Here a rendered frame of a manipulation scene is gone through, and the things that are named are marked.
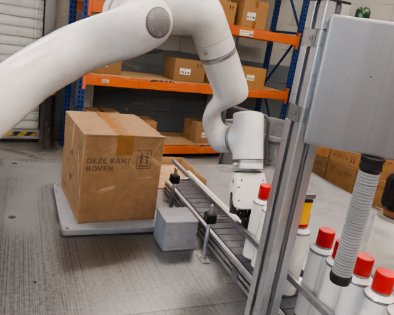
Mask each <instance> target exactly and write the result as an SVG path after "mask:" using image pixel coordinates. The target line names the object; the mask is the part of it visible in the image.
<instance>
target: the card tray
mask: <svg viewBox="0 0 394 315"><path fill-rule="evenodd" d="M171 159H175V160H177V161H178V162H179V163H180V164H181V165H182V166H183V167H184V168H185V169H186V170H187V171H191V172H192V173H193V174H194V175H195V176H196V177H197V178H198V179H199V180H200V181H201V182H202V183H203V184H204V185H206V179H205V178H204V177H203V176H202V175H201V174H200V173H199V172H198V171H197V170H196V169H195V168H193V167H192V166H191V165H190V164H189V163H188V162H187V161H185V160H184V159H183V158H182V157H164V156H163V158H162V163H161V172H160V177H159V186H158V189H164V186H165V180H169V177H170V174H171V173H174V169H175V168H176V166H175V165H174V164H173V163H172V162H171ZM178 174H179V175H180V177H185V175H184V174H183V173H182V172H181V171H180V170H179V169H178Z"/></svg>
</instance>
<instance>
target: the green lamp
mask: <svg viewBox="0 0 394 315"><path fill-rule="evenodd" d="M370 14H371V11H370V8H368V7H365V6H363V7H359V8H358V9H357V10H356V13H355V17H358V18H366V19H369V18H370Z"/></svg>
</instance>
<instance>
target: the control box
mask: <svg viewBox="0 0 394 315"><path fill-rule="evenodd" d="M303 142H304V143H306V144H312V145H315V146H322V147H326V148H332V149H338V150H342V151H348V152H351V153H358V154H364V155H367V156H373V157H378V158H383V159H389V160H393V161H394V22H389V21H380V20H375V19H366V18H361V17H352V16H344V15H338V14H333V15H331V16H330V18H329V19H328V24H327V27H326V32H325V37H324V41H323V46H322V50H321V54H320V60H319V63H318V69H317V72H316V77H315V82H314V86H313V90H312V94H311V99H310V105H309V108H308V113H307V116H306V121H305V126H304V130H303Z"/></svg>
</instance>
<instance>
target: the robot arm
mask: <svg viewBox="0 0 394 315"><path fill-rule="evenodd" d="M169 35H180V36H191V38H192V40H193V42H194V45H195V48H196V50H197V53H198V56H199V57H200V61H201V63H202V65H203V68H204V70H205V73H206V76H207V78H208V81H209V83H210V86H211V88H212V90H213V97H212V99H211V101H210V102H209V103H208V105H207V107H206V109H205V111H204V114H203V120H202V123H203V129H204V132H205V134H206V138H207V140H208V142H209V144H210V146H211V148H212V149H213V150H214V151H216V152H219V153H233V169H236V171H234V172H233V173H232V175H231V180H230V189H229V207H230V210H229V212H230V213H231V214H236V215H237V216H238V217H239V219H240V220H241V224H242V225H243V226H244V227H245V228H247V229H248V223H249V220H250V214H251V208H252V204H253V199H254V198H256V197H258V191H259V188H260V184H261V183H266V178H265V174H264V173H261V171H260V169H263V131H264V115H263V113H261V112H258V111H240V112H236V113H234V114H233V124H232V125H231V126H226V125H224V124H223V122H222V119H221V114H220V112H222V111H224V110H225V109H228V108H230V107H233V106H235V105H237V104H240V103H242V102H243V101H244V100H245V99H246V98H247V97H248V85H247V82H246V78H245V75H244V72H243V68H242V66H241V62H240V59H239V56H238V52H237V50H236V46H235V43H234V40H233V37H232V34H231V31H230V27H229V25H228V22H227V19H226V16H225V12H224V10H223V7H222V5H221V3H220V2H219V1H218V0H105V2H104V5H103V9H102V13H100V14H97V15H94V16H91V17H87V18H85V19H82V20H80V21H76V22H74V23H71V24H68V25H67V26H64V27H62V28H59V29H57V30H55V31H53V32H52V33H50V34H48V35H46V36H44V37H42V38H40V39H38V40H37V41H34V42H33V43H31V44H30V45H28V46H26V47H24V48H23V49H21V50H20V51H18V52H16V53H15V54H13V55H12V56H10V57H9V58H7V59H6V60H4V61H3V62H1V63H0V139H1V138H2V137H4V136H5V135H6V134H7V133H8V132H9V131H10V130H12V129H13V128H14V127H15V126H16V125H17V124H19V123H20V122H21V121H22V120H23V119H24V118H25V117H26V116H27V115H28V114H29V113H30V112H31V111H32V110H33V109H35V108H36V107H37V106H38V105H39V104H41V103H42V102H43V101H44V100H45V99H47V98H48V97H50V95H52V94H54V93H55V92H56V91H58V90H60V89H61V88H63V87H65V86H67V85H68V84H70V83H72V82H74V81H75V80H77V79H79V78H81V77H83V76H85V75H87V74H88V73H90V72H93V71H95V70H97V69H100V68H103V67H105V66H109V65H111V64H114V63H118V62H121V61H125V60H128V59H132V58H135V57H138V56H140V55H142V54H145V53H147V52H150V51H152V50H153V49H155V48H157V47H158V46H160V45H161V44H163V43H164V42H165V40H167V38H168V37H169ZM236 209H238V210H236ZM247 210H248V213H247Z"/></svg>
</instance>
